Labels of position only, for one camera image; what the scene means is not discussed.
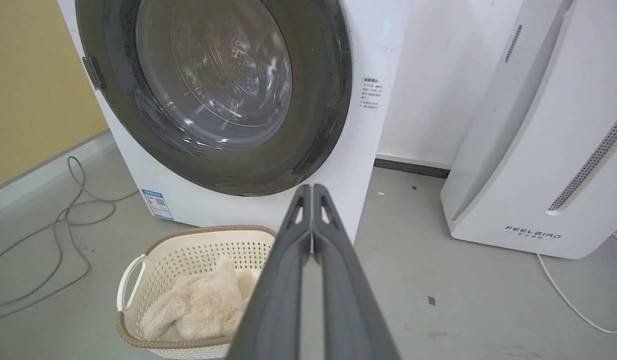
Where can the round dark washing machine door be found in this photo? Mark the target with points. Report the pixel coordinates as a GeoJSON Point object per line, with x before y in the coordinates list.
{"type": "Point", "coordinates": [318, 75]}

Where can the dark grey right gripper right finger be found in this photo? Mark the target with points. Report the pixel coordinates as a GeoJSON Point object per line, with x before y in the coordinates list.
{"type": "Point", "coordinates": [348, 300]}

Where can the beige fluffy plush toy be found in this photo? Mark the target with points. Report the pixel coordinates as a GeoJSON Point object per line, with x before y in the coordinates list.
{"type": "Point", "coordinates": [203, 307]}

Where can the cream perforated laundry basket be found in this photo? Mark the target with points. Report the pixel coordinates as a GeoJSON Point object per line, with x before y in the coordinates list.
{"type": "Point", "coordinates": [188, 250]}

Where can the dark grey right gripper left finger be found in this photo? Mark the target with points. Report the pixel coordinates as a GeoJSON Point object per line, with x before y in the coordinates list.
{"type": "Point", "coordinates": [273, 300]}

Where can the white text warning sticker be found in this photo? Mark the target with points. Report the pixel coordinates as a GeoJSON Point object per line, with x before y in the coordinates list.
{"type": "Point", "coordinates": [370, 93]}

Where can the white front-load washing machine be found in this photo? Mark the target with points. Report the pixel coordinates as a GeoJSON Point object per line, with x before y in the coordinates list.
{"type": "Point", "coordinates": [373, 115]}

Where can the white tower air purifier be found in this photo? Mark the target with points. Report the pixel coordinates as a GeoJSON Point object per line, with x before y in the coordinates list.
{"type": "Point", "coordinates": [548, 150]}

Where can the blue energy label sticker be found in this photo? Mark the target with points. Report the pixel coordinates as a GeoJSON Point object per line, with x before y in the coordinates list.
{"type": "Point", "coordinates": [157, 204]}

